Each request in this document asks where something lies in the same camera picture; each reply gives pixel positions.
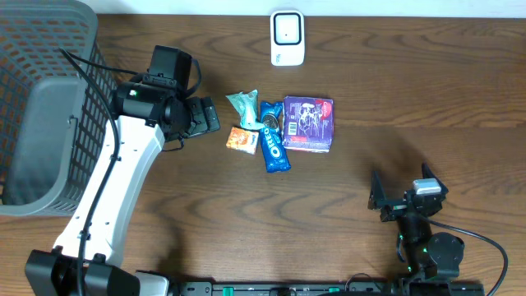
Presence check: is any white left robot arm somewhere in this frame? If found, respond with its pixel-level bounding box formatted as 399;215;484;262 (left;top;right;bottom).
25;81;220;295

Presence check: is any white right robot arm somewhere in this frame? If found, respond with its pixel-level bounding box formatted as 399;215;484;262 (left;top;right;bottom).
367;164;464;295

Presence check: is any blue Oreo cookie packet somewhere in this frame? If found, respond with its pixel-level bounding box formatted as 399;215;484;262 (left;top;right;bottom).
260;101;291;173

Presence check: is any white barcode scanner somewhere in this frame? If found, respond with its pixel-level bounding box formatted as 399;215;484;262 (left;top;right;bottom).
270;10;306;67

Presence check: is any orange snack packet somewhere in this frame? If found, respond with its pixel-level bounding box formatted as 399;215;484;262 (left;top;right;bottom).
226;127;259;155

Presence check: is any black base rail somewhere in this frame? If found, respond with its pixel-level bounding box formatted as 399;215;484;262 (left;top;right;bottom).
169;281;485;296

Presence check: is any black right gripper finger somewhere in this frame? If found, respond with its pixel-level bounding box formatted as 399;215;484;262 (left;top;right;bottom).
367;171;386;210
421;163;441;190

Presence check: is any mint green snack packet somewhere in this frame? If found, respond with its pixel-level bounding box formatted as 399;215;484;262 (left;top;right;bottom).
226;90;265;131

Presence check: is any purple red snack packet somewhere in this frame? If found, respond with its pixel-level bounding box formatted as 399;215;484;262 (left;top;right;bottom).
282;96;335;153

